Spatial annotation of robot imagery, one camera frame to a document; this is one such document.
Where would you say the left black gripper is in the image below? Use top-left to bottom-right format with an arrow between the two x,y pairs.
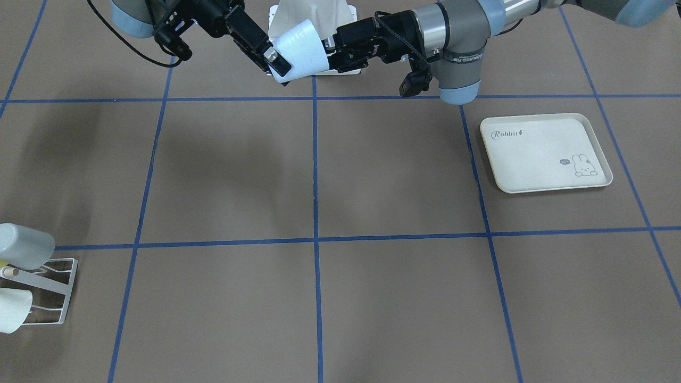
322,11 -> 426,73

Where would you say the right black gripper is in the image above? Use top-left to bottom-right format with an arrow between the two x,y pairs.
189,1 -> 292,78

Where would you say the blue cup front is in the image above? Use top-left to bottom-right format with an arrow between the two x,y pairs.
272,19 -> 330,84

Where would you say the white plastic cup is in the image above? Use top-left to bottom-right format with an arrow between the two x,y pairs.
1,223 -> 55,271

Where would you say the pale green cup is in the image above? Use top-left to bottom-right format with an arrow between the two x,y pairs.
1,288 -> 32,333

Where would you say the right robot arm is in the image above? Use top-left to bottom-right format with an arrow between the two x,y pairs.
111,1 -> 292,76

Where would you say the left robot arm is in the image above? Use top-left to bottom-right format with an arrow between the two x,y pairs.
323,1 -> 565,106

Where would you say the cream cartoon tray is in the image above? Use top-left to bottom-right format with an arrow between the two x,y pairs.
479,112 -> 613,194

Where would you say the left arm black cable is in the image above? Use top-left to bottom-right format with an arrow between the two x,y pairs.
375,11 -> 433,70

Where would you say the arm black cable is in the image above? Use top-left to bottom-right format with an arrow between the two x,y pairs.
375,11 -> 433,70
85,0 -> 176,69

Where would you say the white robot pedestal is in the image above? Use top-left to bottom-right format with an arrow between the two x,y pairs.
268,1 -> 357,76

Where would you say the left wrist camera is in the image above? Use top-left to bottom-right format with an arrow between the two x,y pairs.
399,67 -> 432,98

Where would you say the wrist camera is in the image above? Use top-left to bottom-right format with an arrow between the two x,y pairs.
399,67 -> 432,98
153,8 -> 195,61

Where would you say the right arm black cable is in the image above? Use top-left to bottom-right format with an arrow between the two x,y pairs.
85,0 -> 176,69

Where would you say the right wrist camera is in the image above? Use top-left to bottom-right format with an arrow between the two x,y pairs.
153,8 -> 195,61

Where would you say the white wire cup rack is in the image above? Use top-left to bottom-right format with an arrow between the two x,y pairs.
2,259 -> 79,328

